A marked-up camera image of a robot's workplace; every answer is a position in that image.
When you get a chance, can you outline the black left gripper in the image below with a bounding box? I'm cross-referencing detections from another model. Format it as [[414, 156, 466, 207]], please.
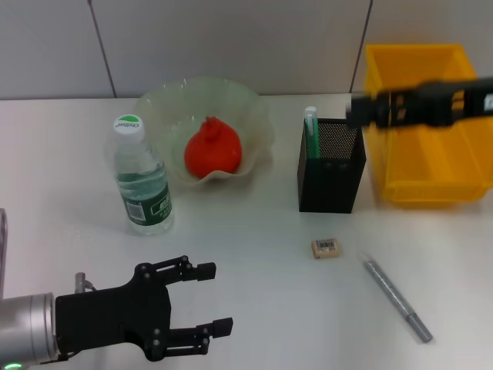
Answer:
[[55, 254, 235, 362]]

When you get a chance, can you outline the grey marker pen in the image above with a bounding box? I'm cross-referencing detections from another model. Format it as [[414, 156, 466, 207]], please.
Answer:
[[356, 250, 434, 344]]

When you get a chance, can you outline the black mesh pen holder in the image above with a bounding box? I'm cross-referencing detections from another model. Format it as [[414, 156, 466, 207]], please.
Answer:
[[297, 117, 367, 214]]

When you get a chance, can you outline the clear green-label water bottle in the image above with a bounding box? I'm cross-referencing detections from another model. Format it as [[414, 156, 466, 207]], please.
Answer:
[[112, 114, 175, 237]]

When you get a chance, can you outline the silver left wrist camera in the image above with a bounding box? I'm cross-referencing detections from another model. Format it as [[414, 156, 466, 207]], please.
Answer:
[[0, 207, 9, 300]]

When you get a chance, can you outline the orange toy fruit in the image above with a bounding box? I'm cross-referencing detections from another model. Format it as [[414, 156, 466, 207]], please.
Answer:
[[183, 115, 243, 179]]

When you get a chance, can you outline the mint green utility knife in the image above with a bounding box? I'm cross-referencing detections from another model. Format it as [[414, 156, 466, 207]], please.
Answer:
[[304, 106, 321, 160]]

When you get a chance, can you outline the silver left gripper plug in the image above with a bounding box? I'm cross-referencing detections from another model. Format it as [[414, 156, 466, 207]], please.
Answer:
[[75, 271, 99, 294]]

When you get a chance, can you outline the beige barcode eraser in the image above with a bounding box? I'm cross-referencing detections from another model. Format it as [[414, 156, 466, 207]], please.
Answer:
[[310, 237, 343, 260]]

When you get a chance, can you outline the pale green wavy fruit bowl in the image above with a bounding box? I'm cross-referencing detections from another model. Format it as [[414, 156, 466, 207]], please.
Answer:
[[134, 76, 277, 189]]

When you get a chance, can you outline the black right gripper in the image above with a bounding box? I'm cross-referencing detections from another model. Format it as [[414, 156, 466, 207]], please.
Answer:
[[345, 78, 493, 129]]

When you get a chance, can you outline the yellow plastic bin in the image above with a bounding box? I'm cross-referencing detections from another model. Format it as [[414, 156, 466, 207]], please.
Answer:
[[360, 43, 493, 204]]

